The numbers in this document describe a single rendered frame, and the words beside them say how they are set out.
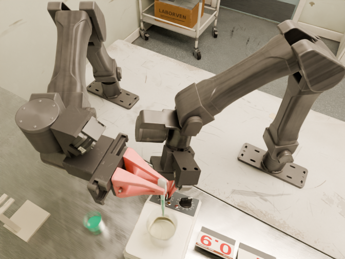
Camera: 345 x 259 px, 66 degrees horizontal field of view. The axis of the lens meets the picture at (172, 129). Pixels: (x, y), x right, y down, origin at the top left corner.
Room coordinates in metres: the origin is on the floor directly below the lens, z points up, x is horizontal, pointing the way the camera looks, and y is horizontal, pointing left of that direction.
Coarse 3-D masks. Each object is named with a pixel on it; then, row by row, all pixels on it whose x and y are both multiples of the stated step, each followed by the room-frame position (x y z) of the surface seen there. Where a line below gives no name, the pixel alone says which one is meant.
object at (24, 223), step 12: (0, 204) 0.22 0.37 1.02; (24, 204) 0.27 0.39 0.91; (0, 216) 0.20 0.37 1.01; (12, 216) 0.24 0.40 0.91; (24, 216) 0.24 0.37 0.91; (36, 216) 0.24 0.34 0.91; (48, 216) 0.24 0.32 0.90; (12, 228) 0.20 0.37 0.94; (24, 228) 0.21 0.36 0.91; (36, 228) 0.21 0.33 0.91; (24, 240) 0.18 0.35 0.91
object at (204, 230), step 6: (204, 228) 0.22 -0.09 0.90; (210, 234) 0.21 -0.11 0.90; (216, 234) 0.21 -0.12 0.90; (222, 234) 0.21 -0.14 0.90; (222, 240) 0.19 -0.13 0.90; (228, 240) 0.19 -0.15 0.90; (234, 240) 0.20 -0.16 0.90; (198, 246) 0.17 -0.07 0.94; (234, 246) 0.18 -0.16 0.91; (210, 252) 0.17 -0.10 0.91; (228, 258) 0.15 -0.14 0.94
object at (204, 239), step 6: (204, 234) 0.21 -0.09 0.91; (198, 240) 0.18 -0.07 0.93; (204, 240) 0.19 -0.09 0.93; (210, 240) 0.19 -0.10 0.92; (216, 240) 0.19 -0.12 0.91; (210, 246) 0.17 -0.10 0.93; (216, 246) 0.17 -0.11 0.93; (222, 246) 0.18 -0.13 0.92; (228, 246) 0.18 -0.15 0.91; (222, 252) 0.16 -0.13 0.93; (228, 252) 0.16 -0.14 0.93
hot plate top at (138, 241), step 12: (144, 216) 0.22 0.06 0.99; (180, 216) 0.22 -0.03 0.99; (144, 228) 0.19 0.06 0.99; (180, 228) 0.19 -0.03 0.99; (132, 240) 0.16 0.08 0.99; (144, 240) 0.17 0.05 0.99; (180, 240) 0.17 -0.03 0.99; (132, 252) 0.14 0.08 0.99; (144, 252) 0.14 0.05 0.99; (156, 252) 0.14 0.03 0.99; (168, 252) 0.14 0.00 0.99; (180, 252) 0.14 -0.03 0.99
